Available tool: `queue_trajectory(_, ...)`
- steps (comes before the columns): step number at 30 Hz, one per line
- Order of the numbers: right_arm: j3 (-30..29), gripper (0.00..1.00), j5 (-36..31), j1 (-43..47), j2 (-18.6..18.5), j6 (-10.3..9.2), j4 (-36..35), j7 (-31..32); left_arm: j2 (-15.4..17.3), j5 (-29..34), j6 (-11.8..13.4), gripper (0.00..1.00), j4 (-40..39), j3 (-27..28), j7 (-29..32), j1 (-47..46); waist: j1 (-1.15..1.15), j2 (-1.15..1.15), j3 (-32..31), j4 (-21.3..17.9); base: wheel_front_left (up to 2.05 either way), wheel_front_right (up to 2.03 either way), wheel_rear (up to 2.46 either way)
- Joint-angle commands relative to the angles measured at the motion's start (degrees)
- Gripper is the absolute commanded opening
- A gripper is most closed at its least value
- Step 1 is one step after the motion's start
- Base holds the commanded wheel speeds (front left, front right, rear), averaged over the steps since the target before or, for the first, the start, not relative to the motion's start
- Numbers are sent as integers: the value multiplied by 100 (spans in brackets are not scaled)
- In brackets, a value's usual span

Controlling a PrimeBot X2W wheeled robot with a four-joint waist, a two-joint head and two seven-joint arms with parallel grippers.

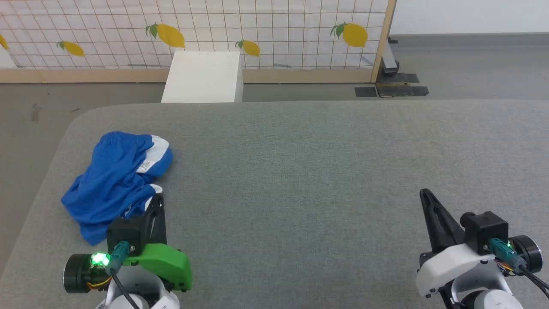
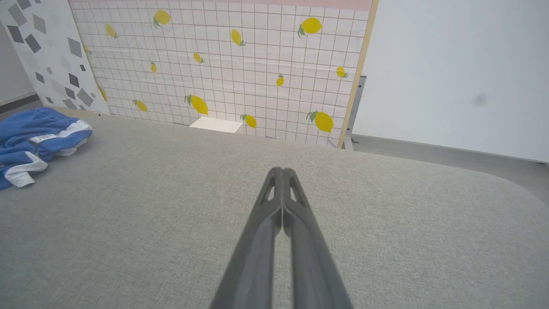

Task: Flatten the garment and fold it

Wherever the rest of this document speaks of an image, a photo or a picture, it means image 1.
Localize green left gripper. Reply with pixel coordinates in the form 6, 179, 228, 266
122, 193, 193, 293

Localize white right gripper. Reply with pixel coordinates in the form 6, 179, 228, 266
415, 188, 498, 299

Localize blue shorts with white trim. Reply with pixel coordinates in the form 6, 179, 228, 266
61, 131, 174, 246

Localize white box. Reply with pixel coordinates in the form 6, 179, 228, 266
161, 51, 244, 103

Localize metal partition foot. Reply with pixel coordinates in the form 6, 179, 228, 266
381, 38, 401, 77

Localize lemon print partition screen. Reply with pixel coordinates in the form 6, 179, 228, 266
0, 0, 397, 83

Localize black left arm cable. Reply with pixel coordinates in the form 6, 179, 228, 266
107, 241, 142, 309

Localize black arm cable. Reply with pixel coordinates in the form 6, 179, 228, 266
489, 238, 549, 299
107, 241, 142, 309

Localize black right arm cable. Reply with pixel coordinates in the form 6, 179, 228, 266
489, 238, 549, 299

